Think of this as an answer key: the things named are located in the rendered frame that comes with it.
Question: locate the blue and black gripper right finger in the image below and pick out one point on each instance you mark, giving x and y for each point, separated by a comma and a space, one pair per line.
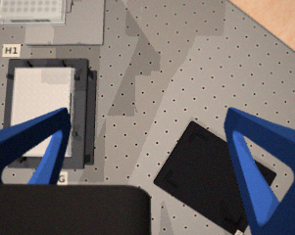
265, 214

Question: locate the grey flat base plate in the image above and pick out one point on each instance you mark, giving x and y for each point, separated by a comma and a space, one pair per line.
163, 64

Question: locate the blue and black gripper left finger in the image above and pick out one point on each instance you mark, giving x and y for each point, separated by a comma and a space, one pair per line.
16, 140

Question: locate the grey plate hotel rack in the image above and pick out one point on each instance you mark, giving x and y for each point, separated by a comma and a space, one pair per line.
85, 27

